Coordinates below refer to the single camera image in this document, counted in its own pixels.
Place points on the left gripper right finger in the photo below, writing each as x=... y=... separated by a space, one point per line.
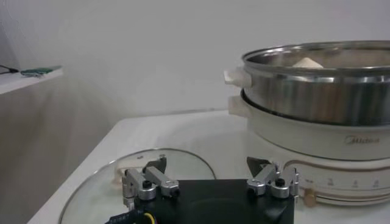
x=266 y=179

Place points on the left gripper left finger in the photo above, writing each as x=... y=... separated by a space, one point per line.
x=158 y=179

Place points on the round glass pot lid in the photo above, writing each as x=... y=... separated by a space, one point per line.
x=189 y=164

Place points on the white steamed baozi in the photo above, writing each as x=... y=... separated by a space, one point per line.
x=307 y=63

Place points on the stainless steel steamer basket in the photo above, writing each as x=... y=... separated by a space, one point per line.
x=304 y=97

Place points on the white electric cooker pot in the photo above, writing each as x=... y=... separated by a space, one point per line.
x=304 y=143

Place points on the green circuit board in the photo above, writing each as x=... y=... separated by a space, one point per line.
x=39 y=71

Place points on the white side table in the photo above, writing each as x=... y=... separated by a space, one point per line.
x=12 y=83

